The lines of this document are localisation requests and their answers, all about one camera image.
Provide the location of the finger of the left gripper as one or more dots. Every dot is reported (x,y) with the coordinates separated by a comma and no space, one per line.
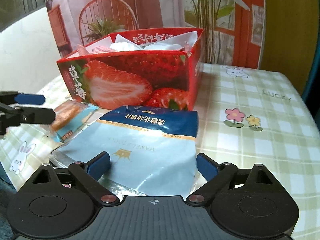
(13,97)
(15,116)

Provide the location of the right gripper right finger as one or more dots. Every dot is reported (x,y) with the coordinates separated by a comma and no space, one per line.
(217,177)

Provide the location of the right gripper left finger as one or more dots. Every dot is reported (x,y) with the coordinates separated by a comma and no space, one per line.
(86,176)

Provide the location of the orange snack packet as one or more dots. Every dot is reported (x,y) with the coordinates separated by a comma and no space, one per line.
(71,116)

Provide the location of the blue cotton pad bag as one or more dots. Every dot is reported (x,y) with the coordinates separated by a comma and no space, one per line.
(152,150)

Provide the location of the printed room scene backdrop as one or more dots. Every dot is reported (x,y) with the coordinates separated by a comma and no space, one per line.
(234,29)

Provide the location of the pink mesh cloth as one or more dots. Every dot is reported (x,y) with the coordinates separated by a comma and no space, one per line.
(93,49)

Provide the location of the white cloth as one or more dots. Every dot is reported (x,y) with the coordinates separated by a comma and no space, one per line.
(123,44)

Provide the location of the red strawberry cardboard box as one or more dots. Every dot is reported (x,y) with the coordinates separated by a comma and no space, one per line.
(156,78)

